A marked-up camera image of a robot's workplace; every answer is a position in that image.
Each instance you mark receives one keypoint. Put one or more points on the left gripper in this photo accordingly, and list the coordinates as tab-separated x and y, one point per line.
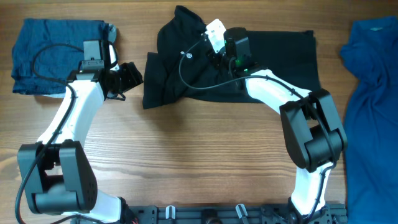
132	76

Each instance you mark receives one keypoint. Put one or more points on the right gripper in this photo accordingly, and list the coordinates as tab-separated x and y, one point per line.
213	56

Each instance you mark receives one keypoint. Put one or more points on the black polo shirt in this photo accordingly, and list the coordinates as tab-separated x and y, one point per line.
180	67

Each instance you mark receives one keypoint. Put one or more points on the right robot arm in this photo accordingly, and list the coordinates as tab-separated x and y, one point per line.
313	133

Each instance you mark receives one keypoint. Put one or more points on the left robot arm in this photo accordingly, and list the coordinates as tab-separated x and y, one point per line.
57	178

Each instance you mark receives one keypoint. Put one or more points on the folded light grey garment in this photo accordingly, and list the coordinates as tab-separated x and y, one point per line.
112	34

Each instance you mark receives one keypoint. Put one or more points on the folded dark blue garment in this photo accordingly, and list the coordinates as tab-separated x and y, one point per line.
42	44

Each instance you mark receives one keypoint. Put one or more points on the bright blue polo shirt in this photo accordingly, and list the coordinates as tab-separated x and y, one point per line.
371	121

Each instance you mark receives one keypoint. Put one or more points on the left white rail clip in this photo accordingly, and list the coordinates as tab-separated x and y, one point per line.
170	212

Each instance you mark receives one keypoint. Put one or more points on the white rail clip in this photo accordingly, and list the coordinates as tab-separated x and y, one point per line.
170	212
241	211

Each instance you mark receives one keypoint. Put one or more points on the right white rail clip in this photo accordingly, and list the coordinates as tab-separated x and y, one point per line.
241	211

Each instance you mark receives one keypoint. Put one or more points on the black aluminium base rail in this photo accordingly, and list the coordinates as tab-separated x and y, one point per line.
265	214

